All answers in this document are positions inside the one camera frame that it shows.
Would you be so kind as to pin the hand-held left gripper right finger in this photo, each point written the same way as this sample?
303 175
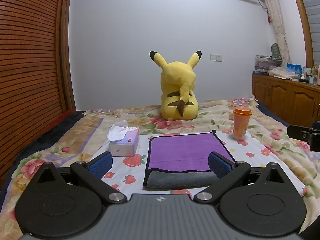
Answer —
218 166

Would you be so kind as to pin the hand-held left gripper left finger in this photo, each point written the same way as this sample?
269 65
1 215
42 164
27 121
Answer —
101 166

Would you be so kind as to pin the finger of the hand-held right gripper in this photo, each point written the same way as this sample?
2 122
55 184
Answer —
297 132

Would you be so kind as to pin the purple and grey towel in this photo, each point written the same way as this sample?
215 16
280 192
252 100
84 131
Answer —
180 152

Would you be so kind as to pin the white tissue box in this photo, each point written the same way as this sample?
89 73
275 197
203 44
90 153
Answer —
125 142

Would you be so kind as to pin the wooden cabinet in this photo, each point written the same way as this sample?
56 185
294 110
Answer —
282 97

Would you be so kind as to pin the floral bed sheet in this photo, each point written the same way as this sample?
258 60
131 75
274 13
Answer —
200 126

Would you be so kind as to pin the orange plastic cup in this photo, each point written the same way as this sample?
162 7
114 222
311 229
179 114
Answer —
241 123

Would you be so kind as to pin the small bottles group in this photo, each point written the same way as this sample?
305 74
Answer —
308 75

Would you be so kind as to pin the beige crumpled cloth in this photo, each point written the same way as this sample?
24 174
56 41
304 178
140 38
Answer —
282 73

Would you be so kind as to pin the blue box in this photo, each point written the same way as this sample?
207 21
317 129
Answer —
294 68

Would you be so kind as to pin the yellow plush toy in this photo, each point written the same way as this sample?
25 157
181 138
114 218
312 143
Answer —
178 92

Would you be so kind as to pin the small green fan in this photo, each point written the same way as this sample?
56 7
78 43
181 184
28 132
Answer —
275 50

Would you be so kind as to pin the beige curtain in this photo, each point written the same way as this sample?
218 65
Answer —
276 17

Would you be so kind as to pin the red hanging tassel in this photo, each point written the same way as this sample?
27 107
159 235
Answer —
269 18

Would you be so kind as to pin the wooden louvred wardrobe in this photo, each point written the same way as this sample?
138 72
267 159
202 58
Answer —
27 67

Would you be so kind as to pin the white wall switch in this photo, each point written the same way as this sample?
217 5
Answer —
216 57

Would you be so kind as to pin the wooden window frame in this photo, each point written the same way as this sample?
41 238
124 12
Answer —
303 22

